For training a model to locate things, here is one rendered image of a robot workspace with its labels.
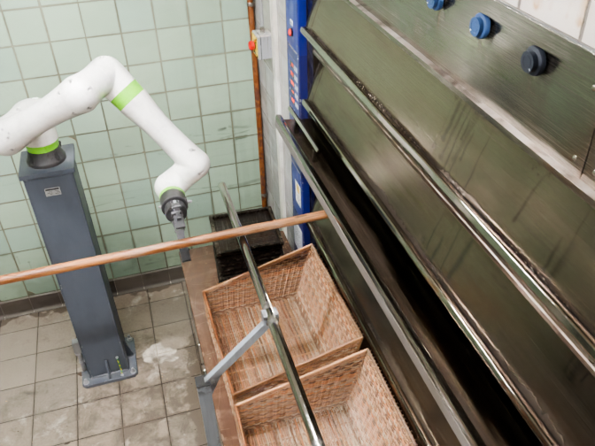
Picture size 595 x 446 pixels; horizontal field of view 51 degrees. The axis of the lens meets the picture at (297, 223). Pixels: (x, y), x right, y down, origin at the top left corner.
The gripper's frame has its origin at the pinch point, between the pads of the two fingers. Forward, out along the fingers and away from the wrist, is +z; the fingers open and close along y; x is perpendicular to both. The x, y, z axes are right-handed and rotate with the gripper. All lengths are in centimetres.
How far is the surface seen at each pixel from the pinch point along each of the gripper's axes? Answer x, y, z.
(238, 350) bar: -8.8, 13.7, 38.4
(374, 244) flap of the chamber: -47, -21, 45
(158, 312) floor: 16, 119, -98
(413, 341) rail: -41, -24, 81
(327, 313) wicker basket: -49, 45, 2
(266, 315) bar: -18.0, 1.9, 38.5
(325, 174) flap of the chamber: -46, -21, 8
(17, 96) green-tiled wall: 57, -6, -123
